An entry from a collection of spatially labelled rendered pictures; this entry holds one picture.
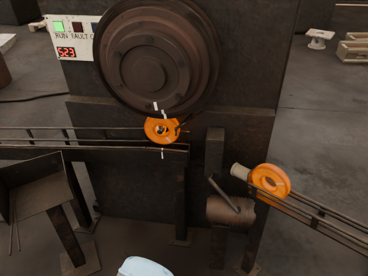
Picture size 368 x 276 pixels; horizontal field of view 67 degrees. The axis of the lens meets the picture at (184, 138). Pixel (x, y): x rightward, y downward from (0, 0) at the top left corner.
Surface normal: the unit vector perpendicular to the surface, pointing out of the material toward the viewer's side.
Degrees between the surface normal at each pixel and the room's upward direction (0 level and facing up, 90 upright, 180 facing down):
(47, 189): 5
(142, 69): 90
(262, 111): 0
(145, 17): 27
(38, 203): 5
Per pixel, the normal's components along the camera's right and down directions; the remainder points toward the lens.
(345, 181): -0.02, -0.79
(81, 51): -0.15, 0.62
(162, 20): 0.14, -0.39
